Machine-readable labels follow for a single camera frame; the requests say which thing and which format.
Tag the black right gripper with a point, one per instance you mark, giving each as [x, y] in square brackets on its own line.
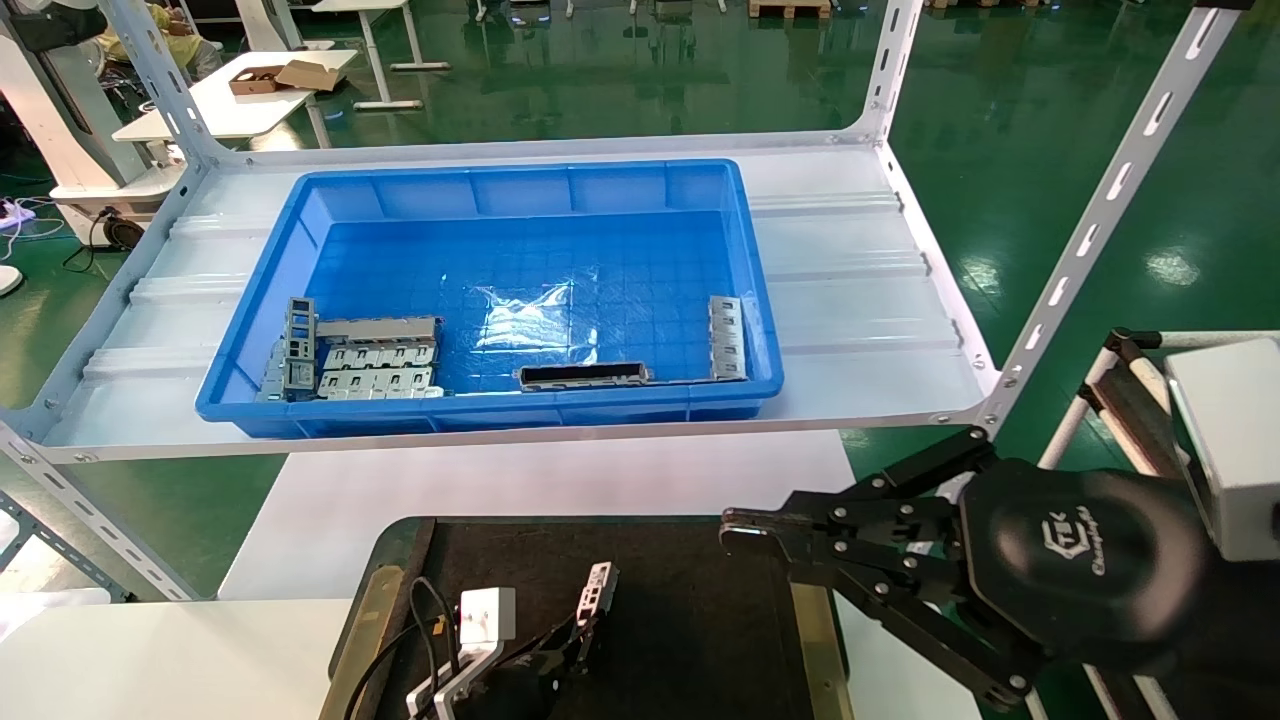
[1080, 570]

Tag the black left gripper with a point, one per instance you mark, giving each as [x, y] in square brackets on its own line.
[515, 690]

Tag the silver part with square holes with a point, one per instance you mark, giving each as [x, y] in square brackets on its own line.
[598, 592]

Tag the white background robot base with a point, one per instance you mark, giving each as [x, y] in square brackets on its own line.
[60, 110]

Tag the black container tray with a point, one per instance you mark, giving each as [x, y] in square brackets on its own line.
[680, 620]

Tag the dark long metal part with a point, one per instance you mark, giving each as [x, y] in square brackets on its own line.
[585, 376]

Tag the grey long metal part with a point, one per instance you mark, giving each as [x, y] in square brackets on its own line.
[380, 328]

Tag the small grey metal part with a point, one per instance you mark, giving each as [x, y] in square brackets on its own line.
[272, 378]

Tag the silver tabbed metal strip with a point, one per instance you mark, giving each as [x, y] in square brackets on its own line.
[727, 338]

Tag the white slotted shelf rack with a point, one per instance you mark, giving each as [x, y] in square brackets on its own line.
[850, 290]

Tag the white folding stand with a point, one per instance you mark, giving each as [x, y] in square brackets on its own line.
[1120, 400]

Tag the clear plastic film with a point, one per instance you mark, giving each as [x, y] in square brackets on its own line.
[525, 315]

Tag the blue plastic bin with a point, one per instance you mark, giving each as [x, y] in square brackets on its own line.
[500, 250]

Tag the wooden pallet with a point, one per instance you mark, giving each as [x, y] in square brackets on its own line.
[790, 8]

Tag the flat brown cardboard piece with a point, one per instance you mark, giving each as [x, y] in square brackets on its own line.
[310, 75]

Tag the white background table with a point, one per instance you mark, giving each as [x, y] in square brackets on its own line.
[230, 105]

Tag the open brown cardboard box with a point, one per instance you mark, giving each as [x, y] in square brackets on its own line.
[255, 80]

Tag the white power strip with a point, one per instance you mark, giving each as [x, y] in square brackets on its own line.
[18, 213]

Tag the person in yellow shirt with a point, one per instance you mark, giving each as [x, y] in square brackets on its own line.
[175, 35]

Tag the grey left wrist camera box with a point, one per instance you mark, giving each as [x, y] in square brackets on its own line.
[487, 615]

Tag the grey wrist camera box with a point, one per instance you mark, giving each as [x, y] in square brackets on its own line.
[1230, 440]
[487, 615]

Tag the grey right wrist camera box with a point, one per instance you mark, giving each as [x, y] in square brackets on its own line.
[1230, 440]

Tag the grey slotted bracket part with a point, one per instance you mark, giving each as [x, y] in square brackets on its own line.
[300, 345]

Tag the white pedestal desk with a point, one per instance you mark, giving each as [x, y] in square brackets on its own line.
[385, 50]

